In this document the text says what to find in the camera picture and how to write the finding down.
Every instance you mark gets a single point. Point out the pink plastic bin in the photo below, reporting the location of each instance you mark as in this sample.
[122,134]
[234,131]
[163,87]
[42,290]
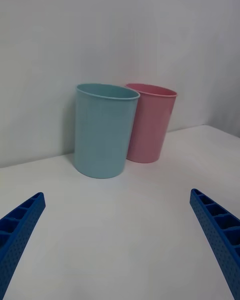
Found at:
[152,125]

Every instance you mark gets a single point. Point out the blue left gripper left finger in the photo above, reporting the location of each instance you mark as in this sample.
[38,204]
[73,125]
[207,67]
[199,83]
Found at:
[17,235]

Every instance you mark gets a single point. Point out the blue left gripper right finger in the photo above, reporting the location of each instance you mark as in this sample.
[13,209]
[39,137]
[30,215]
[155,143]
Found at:
[220,232]

